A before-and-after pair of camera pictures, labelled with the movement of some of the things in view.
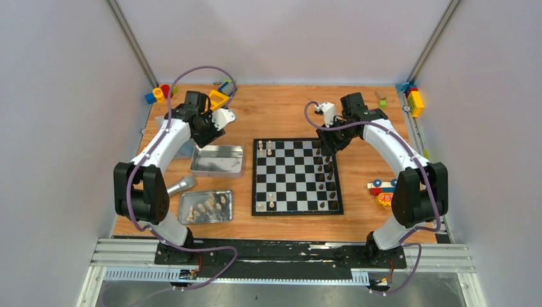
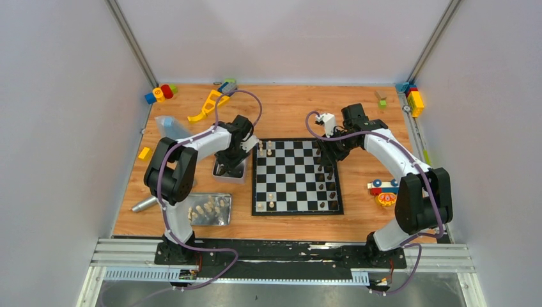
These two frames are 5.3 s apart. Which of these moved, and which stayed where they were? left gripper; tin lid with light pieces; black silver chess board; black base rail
Moved: left gripper
Stayed: tin lid with light pieces; black silver chess board; black base rail
